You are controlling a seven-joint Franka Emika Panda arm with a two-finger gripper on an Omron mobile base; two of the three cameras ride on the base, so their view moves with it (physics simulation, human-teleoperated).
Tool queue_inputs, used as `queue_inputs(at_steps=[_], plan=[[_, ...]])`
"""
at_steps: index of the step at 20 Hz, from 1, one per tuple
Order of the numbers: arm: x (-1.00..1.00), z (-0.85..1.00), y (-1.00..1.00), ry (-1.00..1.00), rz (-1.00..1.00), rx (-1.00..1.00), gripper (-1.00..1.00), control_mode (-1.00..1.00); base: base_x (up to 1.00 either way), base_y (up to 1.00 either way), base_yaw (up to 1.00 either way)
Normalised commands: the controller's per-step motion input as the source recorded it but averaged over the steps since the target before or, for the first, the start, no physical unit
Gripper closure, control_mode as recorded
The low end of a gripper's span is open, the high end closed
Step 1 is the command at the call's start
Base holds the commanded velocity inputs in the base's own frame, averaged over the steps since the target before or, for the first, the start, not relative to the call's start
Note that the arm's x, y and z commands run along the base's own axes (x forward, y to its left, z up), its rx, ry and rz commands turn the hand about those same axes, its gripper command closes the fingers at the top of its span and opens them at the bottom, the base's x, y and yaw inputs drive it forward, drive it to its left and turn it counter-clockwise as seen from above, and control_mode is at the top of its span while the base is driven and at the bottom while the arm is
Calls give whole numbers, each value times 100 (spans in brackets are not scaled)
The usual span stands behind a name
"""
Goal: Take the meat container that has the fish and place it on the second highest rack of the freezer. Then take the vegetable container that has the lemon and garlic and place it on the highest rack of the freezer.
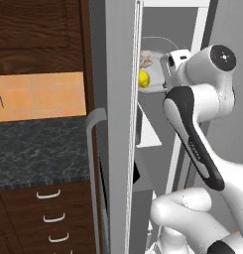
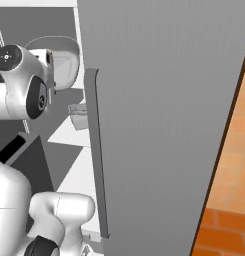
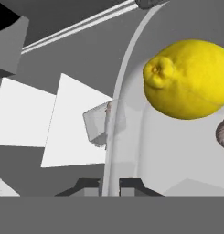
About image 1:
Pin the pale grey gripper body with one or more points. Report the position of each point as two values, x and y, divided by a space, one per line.
168 73

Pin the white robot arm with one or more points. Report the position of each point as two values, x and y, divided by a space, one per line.
205 99

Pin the yellow lemon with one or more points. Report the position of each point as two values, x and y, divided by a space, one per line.
144 78

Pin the pale garlic bulb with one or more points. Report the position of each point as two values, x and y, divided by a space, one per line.
146 59

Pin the white freezer rack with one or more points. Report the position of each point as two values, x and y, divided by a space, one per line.
148 134

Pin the grey fridge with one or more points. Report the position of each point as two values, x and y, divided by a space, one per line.
167 20

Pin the grey fridge door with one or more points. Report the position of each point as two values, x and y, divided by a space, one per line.
118 99

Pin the dark wooden drawer front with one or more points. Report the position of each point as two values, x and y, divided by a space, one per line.
73 195
78 216
81 239

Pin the dark wooden base cupboard door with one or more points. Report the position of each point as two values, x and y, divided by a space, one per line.
0 228

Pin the dark wooden wall cupboard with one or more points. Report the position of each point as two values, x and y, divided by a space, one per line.
37 33

